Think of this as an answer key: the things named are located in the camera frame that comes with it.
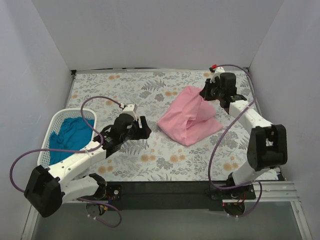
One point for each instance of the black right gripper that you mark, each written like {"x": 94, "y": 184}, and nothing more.
{"x": 208, "y": 90}

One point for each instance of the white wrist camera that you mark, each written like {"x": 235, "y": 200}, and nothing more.
{"x": 129, "y": 113}
{"x": 216, "y": 72}

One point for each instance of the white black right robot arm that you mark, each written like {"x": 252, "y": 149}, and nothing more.
{"x": 236, "y": 106}

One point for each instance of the blue t shirt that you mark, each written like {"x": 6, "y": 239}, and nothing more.
{"x": 74, "y": 134}

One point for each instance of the white plastic laundry basket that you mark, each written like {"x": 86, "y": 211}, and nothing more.
{"x": 47, "y": 158}

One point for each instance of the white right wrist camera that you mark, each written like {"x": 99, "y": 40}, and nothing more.
{"x": 216, "y": 72}

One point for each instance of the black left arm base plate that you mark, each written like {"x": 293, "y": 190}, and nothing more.
{"x": 111, "y": 192}

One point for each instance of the floral patterned table cloth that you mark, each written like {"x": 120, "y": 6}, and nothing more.
{"x": 158, "y": 158}

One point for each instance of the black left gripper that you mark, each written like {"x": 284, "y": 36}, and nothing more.
{"x": 139, "y": 127}

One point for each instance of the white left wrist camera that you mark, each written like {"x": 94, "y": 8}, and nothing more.
{"x": 129, "y": 113}

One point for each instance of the pink t shirt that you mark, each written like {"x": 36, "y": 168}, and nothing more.
{"x": 189, "y": 119}

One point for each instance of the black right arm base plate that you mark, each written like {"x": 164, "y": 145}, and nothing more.
{"x": 246, "y": 192}

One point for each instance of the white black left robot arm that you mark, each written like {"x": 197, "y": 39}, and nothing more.
{"x": 48, "y": 188}

